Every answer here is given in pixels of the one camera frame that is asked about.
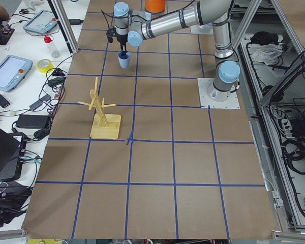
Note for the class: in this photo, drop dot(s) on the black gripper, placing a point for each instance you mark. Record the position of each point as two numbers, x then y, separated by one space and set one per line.
121 38

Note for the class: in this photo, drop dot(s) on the light blue plastic cup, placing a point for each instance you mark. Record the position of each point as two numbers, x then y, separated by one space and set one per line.
124 59

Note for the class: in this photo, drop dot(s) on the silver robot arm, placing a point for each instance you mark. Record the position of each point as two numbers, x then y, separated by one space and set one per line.
133 27

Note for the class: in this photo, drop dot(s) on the wooden cup rack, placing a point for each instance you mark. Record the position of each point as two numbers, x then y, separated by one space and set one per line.
104 126

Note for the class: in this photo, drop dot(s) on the orange can with silver lid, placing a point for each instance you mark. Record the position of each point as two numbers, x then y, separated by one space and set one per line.
155 6

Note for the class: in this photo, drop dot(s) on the black power adapter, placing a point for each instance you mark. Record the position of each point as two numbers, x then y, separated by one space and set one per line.
76 21

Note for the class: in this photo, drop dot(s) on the red cap squeeze bottle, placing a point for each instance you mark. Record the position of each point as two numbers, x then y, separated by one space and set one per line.
51 46

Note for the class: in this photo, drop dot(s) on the yellow tape roll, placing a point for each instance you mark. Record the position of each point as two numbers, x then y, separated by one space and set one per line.
45 65

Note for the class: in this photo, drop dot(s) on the far teach pendant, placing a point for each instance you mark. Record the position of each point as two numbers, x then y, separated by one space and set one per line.
42 23

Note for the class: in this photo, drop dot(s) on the teach pendant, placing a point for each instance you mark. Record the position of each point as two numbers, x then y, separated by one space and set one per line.
42 23
12 70

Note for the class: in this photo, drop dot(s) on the near teach pendant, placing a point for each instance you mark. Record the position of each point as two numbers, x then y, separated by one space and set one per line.
12 70

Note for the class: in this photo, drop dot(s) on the large black power brick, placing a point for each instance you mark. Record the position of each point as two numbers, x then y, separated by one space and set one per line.
28 121

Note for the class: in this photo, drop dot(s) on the black smartphone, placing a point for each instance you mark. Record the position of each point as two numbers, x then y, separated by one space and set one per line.
4 102

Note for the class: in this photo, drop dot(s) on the white crumpled cloth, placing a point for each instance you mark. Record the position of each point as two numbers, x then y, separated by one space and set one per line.
268 54

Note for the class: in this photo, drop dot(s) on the black laptop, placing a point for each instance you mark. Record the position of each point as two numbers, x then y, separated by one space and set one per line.
12 149

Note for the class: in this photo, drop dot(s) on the aluminium frame post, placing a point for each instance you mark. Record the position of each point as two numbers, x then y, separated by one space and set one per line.
64 24

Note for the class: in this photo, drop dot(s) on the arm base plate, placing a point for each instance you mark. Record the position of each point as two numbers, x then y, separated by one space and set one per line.
202 29
211 98

